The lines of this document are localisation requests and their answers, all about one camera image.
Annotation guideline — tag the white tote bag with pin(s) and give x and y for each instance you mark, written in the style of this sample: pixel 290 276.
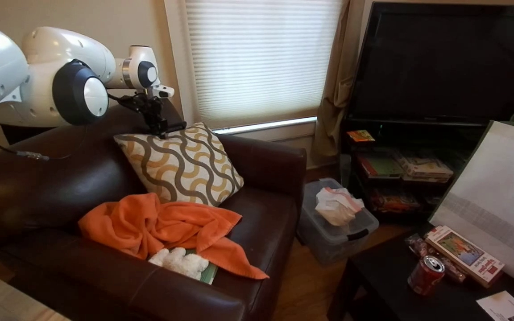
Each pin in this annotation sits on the white tote bag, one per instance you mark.
pixel 480 202

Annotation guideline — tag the black coffee table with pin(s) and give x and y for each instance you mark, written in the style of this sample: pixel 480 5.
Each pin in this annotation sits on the black coffee table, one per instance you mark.
pixel 387 284

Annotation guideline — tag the green book under toy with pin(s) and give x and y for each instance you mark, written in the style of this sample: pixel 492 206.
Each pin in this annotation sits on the green book under toy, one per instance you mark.
pixel 208 274

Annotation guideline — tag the colourful game box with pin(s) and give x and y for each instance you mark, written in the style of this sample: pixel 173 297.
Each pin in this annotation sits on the colourful game box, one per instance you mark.
pixel 465 256

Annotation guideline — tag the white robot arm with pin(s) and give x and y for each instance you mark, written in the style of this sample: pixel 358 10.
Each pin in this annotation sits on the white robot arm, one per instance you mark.
pixel 58 78

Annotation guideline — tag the clear plastic storage bin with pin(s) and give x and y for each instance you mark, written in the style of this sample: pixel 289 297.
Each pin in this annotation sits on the clear plastic storage bin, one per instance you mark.
pixel 332 224

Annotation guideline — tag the dark brown leather couch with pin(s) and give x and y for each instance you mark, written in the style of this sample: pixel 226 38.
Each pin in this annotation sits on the dark brown leather couch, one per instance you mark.
pixel 82 169

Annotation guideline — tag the orange blanket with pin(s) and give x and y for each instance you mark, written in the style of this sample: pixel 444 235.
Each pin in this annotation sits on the orange blanket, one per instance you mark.
pixel 139 226

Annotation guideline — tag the beige curtain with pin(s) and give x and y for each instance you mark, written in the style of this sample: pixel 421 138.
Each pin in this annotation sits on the beige curtain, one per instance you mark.
pixel 339 81

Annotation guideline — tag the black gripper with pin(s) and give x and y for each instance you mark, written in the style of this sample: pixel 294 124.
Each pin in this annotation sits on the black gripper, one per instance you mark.
pixel 144 103

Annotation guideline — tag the white plush toy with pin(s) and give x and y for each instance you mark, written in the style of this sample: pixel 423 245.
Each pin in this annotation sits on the white plush toy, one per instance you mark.
pixel 180 261

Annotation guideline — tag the red soda can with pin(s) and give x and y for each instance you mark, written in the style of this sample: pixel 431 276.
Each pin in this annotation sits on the red soda can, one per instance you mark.
pixel 424 276

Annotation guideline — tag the black tv stand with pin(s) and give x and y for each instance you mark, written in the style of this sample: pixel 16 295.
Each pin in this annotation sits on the black tv stand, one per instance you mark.
pixel 399 170

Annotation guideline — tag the white paper card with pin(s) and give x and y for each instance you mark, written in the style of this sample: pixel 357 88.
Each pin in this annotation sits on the white paper card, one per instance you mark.
pixel 497 306

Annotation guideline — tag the black television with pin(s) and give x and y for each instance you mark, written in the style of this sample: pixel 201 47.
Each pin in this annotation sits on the black television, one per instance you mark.
pixel 435 63

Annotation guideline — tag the patterned throw pillow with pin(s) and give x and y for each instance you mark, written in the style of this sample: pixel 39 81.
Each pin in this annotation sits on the patterned throw pillow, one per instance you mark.
pixel 187 165

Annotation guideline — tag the white window blind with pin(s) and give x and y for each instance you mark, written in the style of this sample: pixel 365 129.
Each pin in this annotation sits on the white window blind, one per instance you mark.
pixel 258 60

